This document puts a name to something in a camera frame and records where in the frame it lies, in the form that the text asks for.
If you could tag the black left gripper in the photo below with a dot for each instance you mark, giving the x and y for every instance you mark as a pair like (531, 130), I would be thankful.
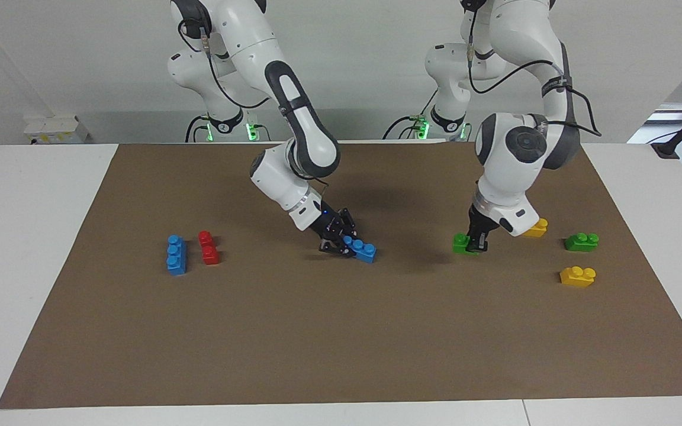
(482, 222)

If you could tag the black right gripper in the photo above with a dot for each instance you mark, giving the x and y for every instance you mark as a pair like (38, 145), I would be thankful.
(326, 222)

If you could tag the green two-stud toy block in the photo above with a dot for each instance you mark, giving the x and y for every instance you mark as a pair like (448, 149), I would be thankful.
(582, 242)
(461, 244)

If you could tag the blue three-stud toy block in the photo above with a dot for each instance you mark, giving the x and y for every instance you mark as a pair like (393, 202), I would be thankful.
(176, 257)
(364, 251)

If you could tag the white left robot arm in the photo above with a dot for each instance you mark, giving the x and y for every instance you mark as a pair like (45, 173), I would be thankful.
(518, 154)

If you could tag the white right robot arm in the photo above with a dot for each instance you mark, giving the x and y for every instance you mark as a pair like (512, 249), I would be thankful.
(302, 124)

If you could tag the yellow two-stud toy block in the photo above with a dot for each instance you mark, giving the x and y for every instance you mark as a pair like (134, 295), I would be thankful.
(578, 277)
(539, 229)

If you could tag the red one-stud toy block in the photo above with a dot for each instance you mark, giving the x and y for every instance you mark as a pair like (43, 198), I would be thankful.
(211, 255)

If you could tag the brown paper table mat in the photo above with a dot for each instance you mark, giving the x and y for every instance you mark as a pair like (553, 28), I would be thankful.
(341, 331)

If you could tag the white power strip box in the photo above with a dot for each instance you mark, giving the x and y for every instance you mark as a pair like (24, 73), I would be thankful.
(57, 130)

